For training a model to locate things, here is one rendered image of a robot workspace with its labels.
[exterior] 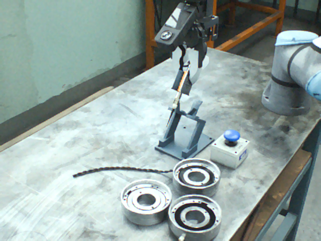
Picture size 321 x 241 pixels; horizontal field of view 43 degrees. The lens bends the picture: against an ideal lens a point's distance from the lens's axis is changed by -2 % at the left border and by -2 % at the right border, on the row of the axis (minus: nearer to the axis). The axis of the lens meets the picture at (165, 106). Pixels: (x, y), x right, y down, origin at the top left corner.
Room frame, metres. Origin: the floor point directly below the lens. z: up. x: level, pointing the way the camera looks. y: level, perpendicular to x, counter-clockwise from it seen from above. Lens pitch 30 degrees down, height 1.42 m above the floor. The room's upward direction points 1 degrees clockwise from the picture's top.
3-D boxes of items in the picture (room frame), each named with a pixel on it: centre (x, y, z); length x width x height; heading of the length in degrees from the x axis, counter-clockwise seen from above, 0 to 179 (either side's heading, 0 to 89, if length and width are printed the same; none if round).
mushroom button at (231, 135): (0.83, -0.16, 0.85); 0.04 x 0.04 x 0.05
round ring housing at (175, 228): (0.60, -0.06, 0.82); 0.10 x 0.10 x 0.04
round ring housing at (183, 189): (0.72, -0.07, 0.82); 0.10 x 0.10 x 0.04
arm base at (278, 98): (1.12, -0.37, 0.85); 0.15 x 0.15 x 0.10
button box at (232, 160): (0.84, -0.17, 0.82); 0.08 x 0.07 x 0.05; 145
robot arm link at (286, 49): (1.11, -0.38, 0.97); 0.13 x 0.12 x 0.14; 16
